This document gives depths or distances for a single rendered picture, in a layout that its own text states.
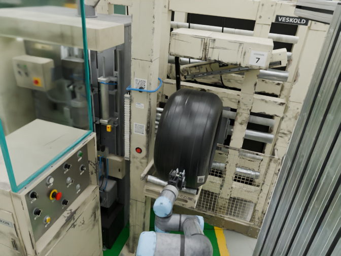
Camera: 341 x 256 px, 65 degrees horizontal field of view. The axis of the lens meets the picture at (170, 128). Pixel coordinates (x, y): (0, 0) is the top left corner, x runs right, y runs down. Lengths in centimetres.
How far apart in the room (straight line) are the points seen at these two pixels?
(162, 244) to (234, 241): 192
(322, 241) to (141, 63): 124
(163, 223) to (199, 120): 55
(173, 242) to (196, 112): 77
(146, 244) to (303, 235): 45
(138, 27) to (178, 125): 56
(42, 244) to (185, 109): 96
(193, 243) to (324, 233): 43
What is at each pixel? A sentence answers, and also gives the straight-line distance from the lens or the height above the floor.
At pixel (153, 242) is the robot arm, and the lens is 87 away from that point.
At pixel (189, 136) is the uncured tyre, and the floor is 134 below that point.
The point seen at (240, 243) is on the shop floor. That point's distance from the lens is 275.
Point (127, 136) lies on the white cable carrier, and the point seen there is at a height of 114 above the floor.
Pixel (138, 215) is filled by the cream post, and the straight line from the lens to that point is 216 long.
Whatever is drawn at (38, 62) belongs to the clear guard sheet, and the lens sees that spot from 117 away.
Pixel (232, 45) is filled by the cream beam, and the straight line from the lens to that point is 167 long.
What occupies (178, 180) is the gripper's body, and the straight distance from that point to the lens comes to 134.
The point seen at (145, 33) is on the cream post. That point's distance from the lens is 151.
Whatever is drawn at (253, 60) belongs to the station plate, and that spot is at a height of 169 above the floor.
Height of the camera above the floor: 203
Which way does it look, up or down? 28 degrees down
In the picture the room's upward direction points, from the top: 5 degrees clockwise
